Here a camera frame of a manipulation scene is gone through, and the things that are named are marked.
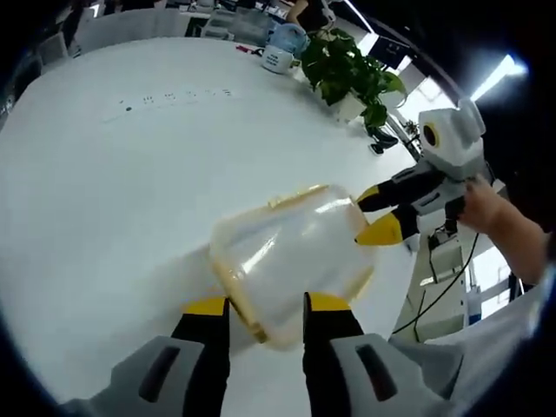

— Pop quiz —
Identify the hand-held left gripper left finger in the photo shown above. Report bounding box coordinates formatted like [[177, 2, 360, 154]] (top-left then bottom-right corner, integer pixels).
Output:
[[108, 296, 231, 417]]

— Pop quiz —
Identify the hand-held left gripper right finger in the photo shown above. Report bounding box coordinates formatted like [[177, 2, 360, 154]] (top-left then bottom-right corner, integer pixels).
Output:
[[301, 291, 455, 417]]

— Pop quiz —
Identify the clear container with yellow plastic buckle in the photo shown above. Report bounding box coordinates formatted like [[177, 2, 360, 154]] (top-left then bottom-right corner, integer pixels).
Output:
[[208, 182, 380, 351]]

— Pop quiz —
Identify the person's right hand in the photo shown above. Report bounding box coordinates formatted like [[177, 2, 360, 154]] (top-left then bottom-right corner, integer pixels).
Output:
[[458, 175, 519, 236]]

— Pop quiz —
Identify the small black desk object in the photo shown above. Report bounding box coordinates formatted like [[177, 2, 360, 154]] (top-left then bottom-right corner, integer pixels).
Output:
[[368, 129, 400, 156]]

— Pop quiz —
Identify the white plant pot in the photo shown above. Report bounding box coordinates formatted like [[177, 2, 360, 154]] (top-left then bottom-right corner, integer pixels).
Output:
[[333, 92, 367, 123]]

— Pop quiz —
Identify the dark screen on stand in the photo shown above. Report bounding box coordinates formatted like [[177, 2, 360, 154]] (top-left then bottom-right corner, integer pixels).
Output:
[[376, 34, 414, 70]]

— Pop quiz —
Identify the green potted plant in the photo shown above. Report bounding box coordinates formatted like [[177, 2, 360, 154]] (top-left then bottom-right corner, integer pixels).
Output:
[[300, 27, 408, 134]]

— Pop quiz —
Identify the person's white shirt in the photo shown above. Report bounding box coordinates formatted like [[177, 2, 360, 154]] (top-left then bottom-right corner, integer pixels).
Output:
[[388, 260, 556, 417]]

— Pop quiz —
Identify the white printed mug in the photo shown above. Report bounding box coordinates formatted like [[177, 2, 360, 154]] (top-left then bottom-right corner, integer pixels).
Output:
[[260, 43, 297, 74]]

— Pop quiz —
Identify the white office chair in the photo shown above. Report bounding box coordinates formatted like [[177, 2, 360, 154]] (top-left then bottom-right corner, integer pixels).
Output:
[[76, 8, 183, 54]]

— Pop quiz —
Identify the black cable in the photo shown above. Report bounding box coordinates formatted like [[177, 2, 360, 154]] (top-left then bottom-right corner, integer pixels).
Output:
[[389, 232, 480, 345]]

